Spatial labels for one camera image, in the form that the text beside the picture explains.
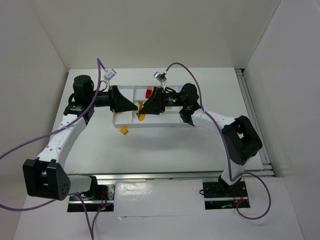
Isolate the red lego brick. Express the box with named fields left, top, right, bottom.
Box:
left=145, top=89, right=153, bottom=99

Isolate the green brown orange lego stack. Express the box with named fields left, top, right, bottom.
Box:
left=135, top=100, right=146, bottom=122

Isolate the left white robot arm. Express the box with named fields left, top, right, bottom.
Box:
left=22, top=75, right=138, bottom=201

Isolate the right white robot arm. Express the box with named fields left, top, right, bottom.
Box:
left=138, top=83, right=263, bottom=191

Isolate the white divided sorting tray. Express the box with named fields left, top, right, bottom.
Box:
left=112, top=83, right=198, bottom=129

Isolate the orange lego near tray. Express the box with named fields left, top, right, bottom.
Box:
left=119, top=126, right=129, bottom=135

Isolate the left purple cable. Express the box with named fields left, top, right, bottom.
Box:
left=0, top=57, right=111, bottom=240

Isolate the purple cable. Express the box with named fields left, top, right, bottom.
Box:
left=163, top=62, right=272, bottom=220
left=0, top=57, right=111, bottom=240

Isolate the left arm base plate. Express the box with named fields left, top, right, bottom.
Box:
left=67, top=182, right=116, bottom=213

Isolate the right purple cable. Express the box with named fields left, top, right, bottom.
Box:
left=163, top=62, right=272, bottom=220

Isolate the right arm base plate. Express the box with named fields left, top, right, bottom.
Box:
left=199, top=181, right=251, bottom=210

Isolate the aluminium rail front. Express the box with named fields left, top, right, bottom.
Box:
left=67, top=170, right=276, bottom=183

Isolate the aluminium rail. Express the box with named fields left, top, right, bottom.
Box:
left=234, top=68, right=275, bottom=176
left=67, top=170, right=276, bottom=183

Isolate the aluminium rail right side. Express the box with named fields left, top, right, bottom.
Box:
left=234, top=68, right=275, bottom=176

